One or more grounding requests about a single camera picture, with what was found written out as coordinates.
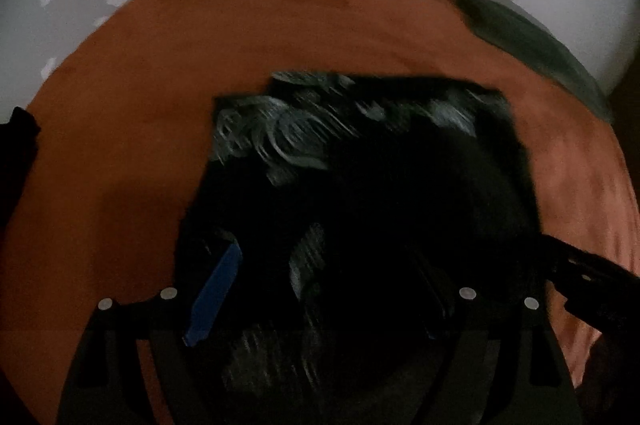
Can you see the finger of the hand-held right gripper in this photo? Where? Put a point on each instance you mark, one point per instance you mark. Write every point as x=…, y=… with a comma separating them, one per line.
x=580, y=266

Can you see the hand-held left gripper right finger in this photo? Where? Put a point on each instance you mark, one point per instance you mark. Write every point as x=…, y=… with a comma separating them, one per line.
x=442, y=302

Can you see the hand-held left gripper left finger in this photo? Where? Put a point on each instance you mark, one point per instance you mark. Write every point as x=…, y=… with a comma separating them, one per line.
x=217, y=286

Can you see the black patterned garment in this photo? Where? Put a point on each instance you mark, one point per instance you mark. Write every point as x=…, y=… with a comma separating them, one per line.
x=380, y=185

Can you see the dark green cloth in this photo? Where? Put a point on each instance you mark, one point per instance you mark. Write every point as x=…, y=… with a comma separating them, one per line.
x=530, y=42

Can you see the orange blanket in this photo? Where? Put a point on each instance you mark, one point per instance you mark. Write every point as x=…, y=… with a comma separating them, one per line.
x=300, y=20

